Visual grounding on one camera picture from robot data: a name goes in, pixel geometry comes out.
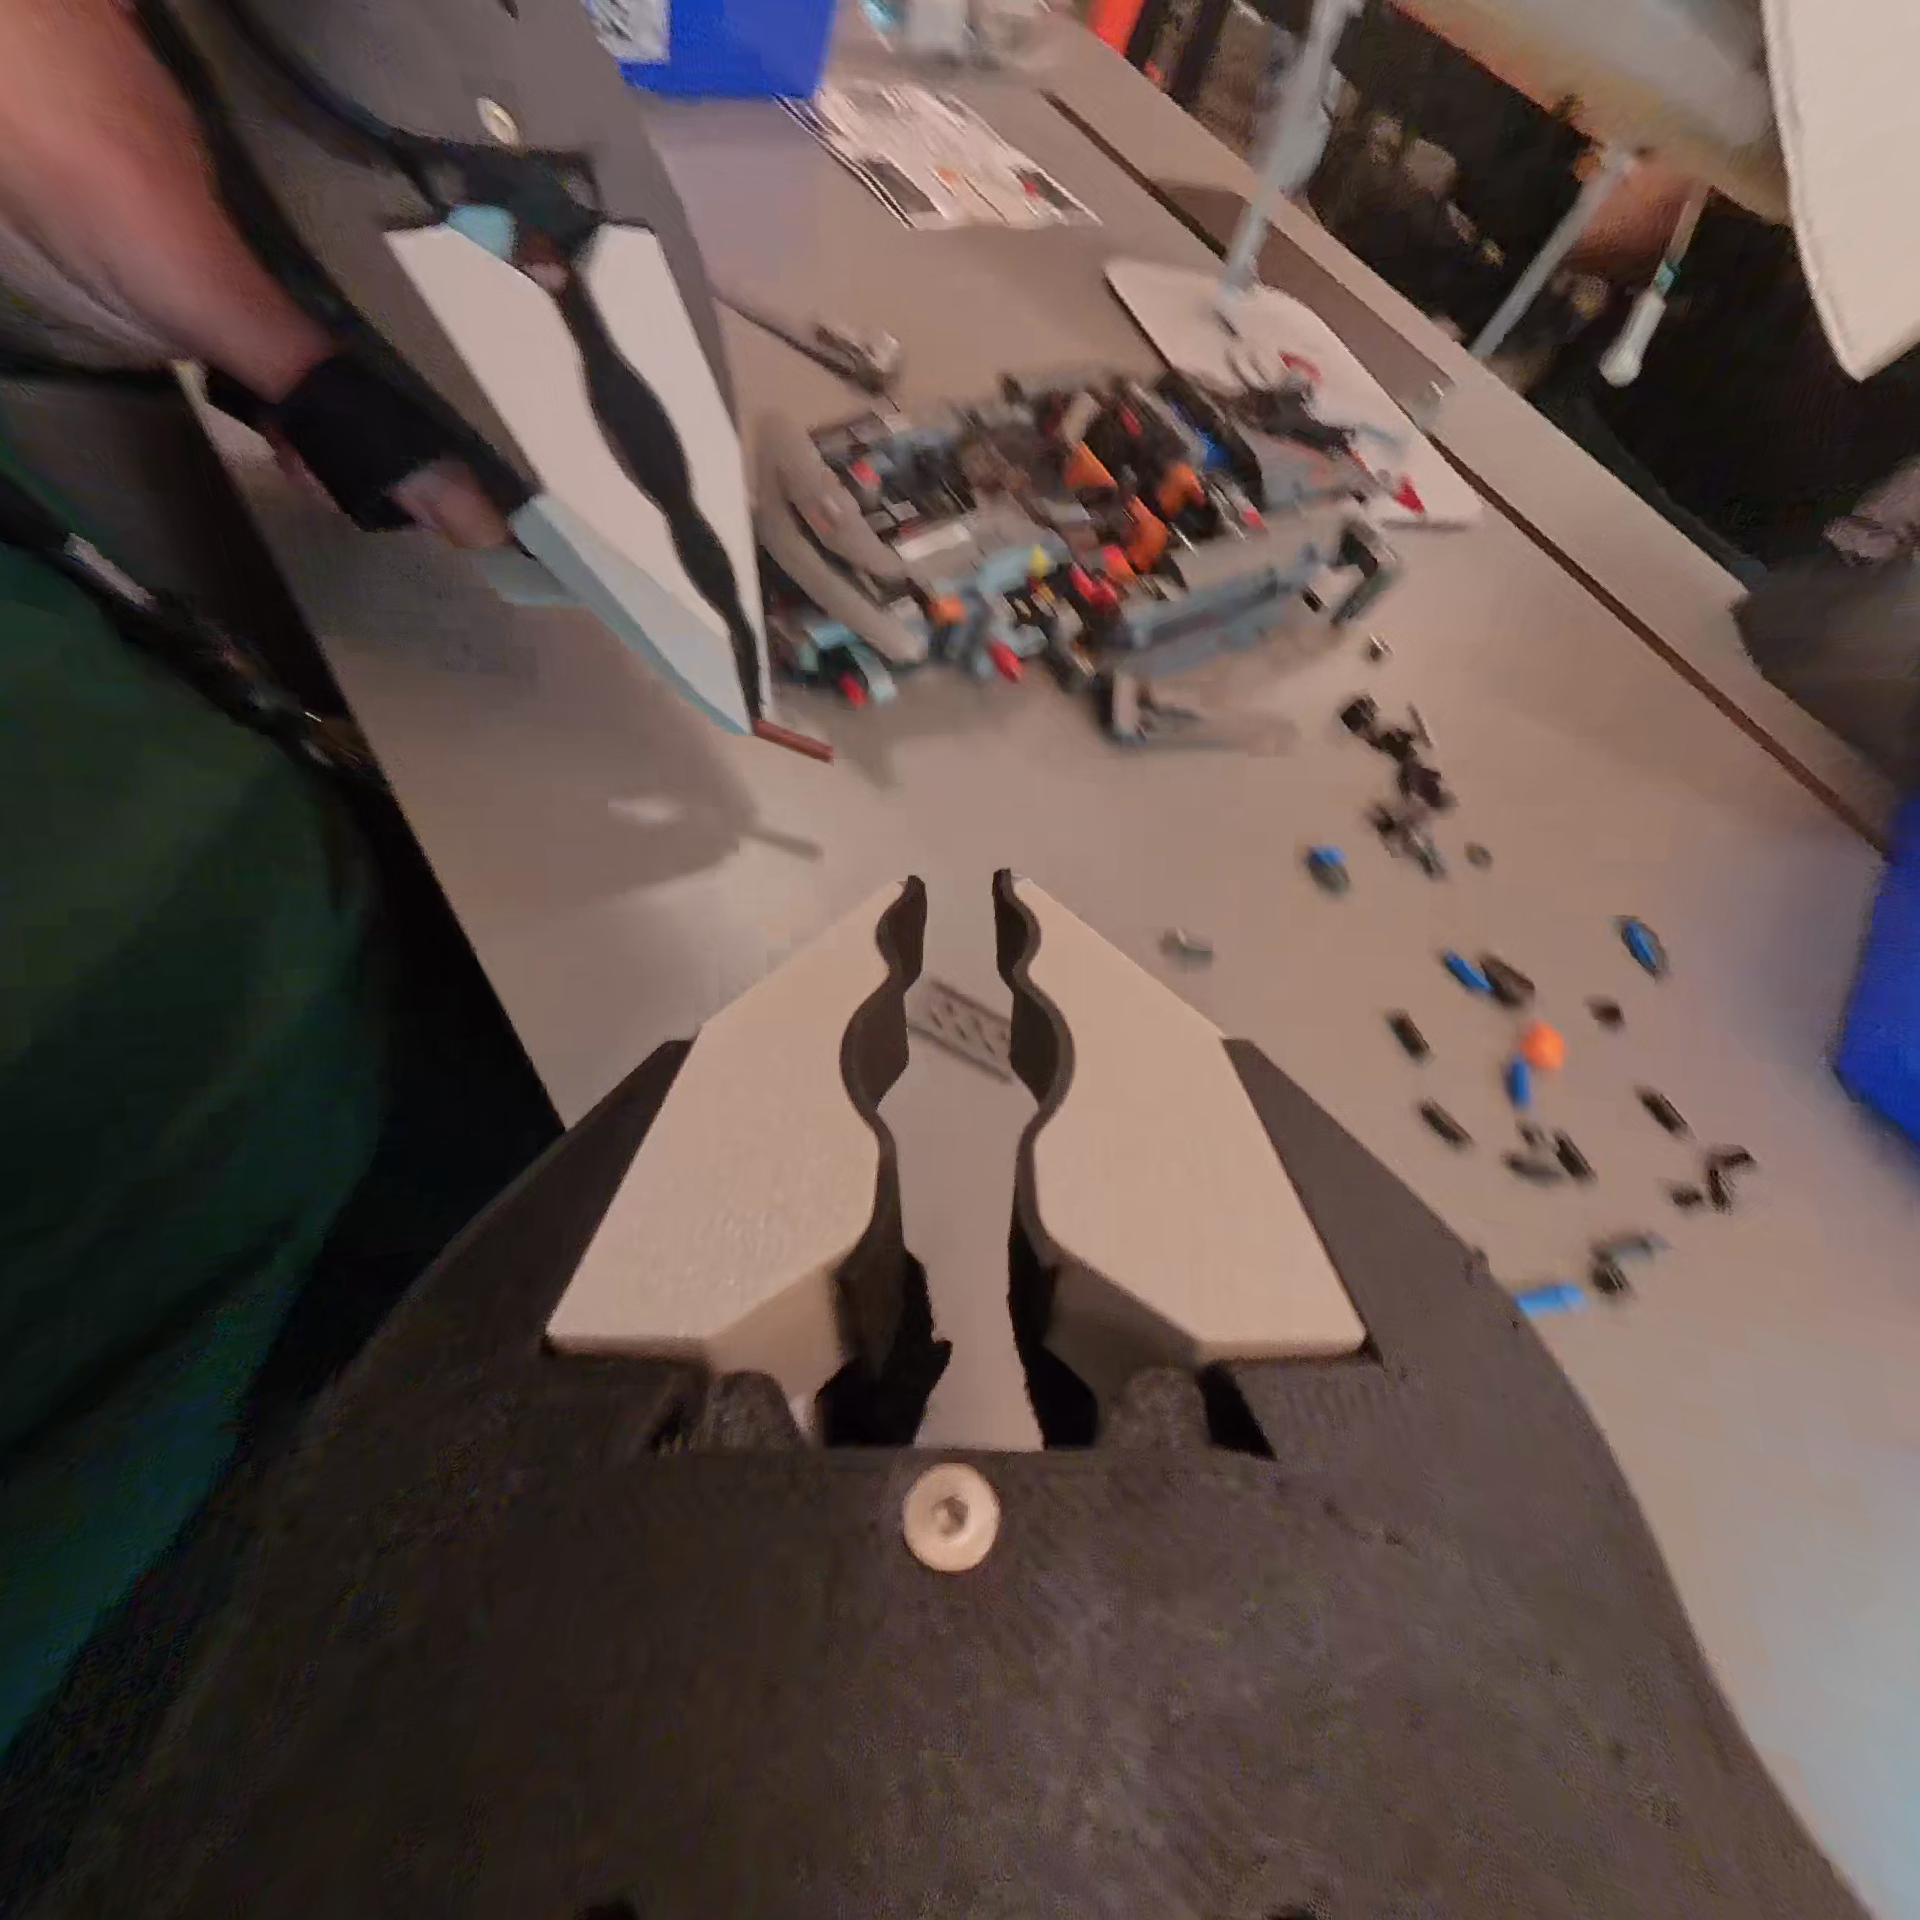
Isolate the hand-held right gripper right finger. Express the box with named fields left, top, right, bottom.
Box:
left=988, top=869, right=1373, bottom=1442

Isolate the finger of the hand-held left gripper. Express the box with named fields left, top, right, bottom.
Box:
left=576, top=222, right=776, bottom=714
left=384, top=220, right=753, bottom=736

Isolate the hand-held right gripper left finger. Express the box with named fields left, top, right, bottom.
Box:
left=544, top=876, right=951, bottom=1446

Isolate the grey lego plate with holes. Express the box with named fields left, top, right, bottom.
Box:
left=907, top=976, right=1027, bottom=1084

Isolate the blue plastic parts bin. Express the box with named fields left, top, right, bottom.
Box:
left=586, top=0, right=840, bottom=99

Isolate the grey black lego spaceship model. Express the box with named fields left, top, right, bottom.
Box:
left=748, top=364, right=1427, bottom=752

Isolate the lego sticker sheet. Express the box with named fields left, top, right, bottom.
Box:
left=781, top=83, right=1103, bottom=234

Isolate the black lego connector piece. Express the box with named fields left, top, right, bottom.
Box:
left=1373, top=712, right=1457, bottom=819

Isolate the person's left hand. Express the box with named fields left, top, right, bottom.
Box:
left=0, top=0, right=333, bottom=403

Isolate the silver book stand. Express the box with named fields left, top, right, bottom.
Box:
left=1103, top=0, right=1803, bottom=533

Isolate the blue storage bin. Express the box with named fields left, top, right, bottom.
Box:
left=1836, top=807, right=1920, bottom=1149

